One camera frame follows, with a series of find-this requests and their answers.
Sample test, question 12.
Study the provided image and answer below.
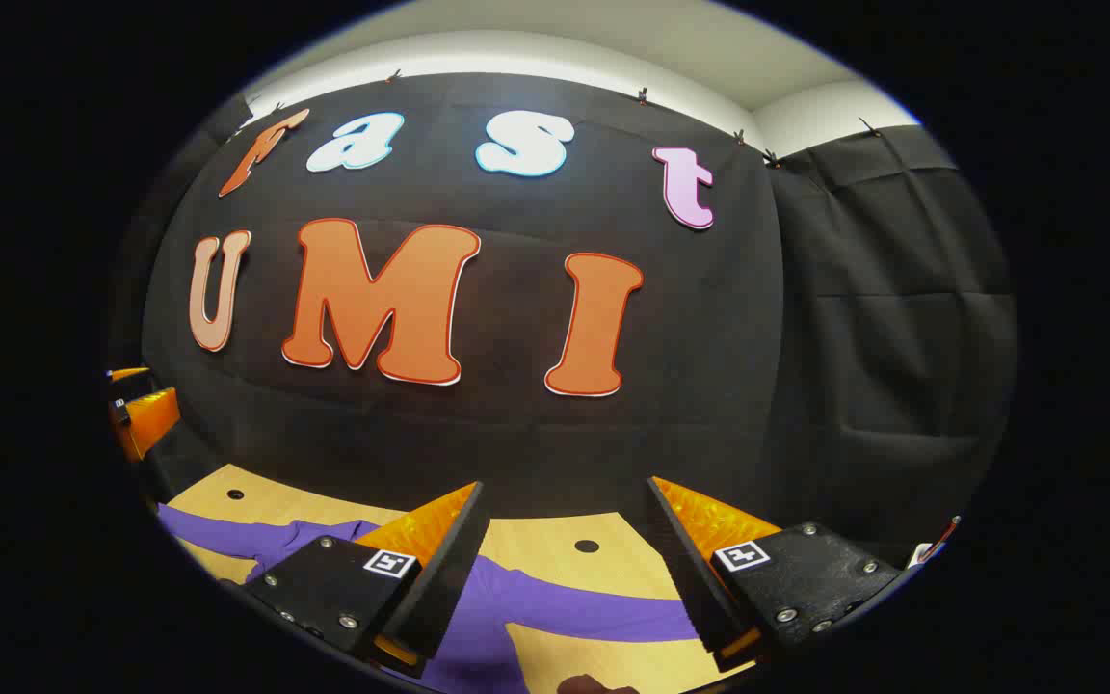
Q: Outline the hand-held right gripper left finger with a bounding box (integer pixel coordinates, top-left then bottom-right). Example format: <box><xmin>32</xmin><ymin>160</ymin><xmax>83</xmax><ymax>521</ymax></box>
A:
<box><xmin>245</xmin><ymin>480</ymin><xmax>492</xmax><ymax>674</ymax></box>

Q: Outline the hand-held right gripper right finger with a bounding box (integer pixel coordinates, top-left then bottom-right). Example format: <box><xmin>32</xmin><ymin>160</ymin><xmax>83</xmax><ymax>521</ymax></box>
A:
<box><xmin>647</xmin><ymin>475</ymin><xmax>905</xmax><ymax>674</ymax></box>

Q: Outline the purple knit garment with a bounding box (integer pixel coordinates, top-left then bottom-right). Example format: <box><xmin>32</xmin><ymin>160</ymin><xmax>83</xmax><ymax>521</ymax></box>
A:
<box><xmin>155</xmin><ymin>501</ymin><xmax>707</xmax><ymax>694</ymax></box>

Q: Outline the black backdrop cloth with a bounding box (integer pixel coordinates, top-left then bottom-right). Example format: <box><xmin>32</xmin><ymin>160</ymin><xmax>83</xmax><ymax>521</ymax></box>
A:
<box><xmin>107</xmin><ymin>72</ymin><xmax>1018</xmax><ymax>570</ymax></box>

